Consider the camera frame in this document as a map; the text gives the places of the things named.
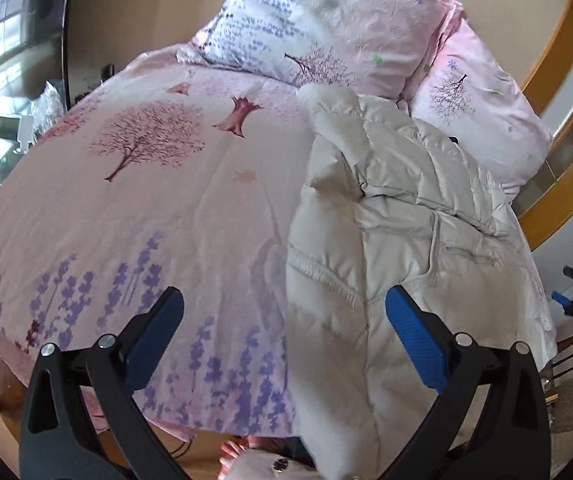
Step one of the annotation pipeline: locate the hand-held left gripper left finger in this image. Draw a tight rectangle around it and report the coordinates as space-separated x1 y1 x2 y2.
20 286 192 480

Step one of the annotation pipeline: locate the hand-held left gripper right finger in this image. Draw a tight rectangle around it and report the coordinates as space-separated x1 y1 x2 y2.
376 284 553 480

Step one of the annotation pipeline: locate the white puffer jacket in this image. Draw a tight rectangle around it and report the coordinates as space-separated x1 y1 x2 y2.
285 84 559 480

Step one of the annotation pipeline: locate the pink floral bed blanket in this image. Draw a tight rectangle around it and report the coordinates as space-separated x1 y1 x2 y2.
0 42 559 441

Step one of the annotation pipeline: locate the small pink tree-print pillow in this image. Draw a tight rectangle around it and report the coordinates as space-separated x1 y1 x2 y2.
409 17 554 196

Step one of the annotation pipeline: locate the clear plastic bag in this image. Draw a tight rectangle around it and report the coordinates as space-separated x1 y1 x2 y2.
31 82 66 131

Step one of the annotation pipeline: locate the large pink tree-print pillow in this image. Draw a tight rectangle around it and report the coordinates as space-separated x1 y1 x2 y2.
176 0 467 103

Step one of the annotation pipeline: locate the black television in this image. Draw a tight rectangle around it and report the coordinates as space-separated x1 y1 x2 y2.
0 0 78 116

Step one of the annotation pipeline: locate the wooden wall trim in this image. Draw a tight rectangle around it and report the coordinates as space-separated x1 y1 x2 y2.
516 0 573 253

